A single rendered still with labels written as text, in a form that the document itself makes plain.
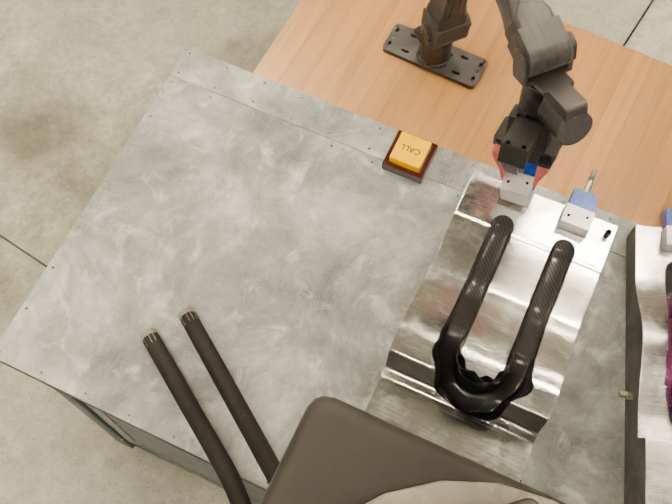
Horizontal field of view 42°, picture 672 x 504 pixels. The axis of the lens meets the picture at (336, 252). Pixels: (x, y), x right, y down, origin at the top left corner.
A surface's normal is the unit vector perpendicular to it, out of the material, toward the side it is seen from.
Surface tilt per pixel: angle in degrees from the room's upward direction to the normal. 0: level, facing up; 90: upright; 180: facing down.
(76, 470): 0
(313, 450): 0
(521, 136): 22
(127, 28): 0
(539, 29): 14
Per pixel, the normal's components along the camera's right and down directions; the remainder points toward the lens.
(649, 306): 0.06, -0.78
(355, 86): -0.01, -0.39
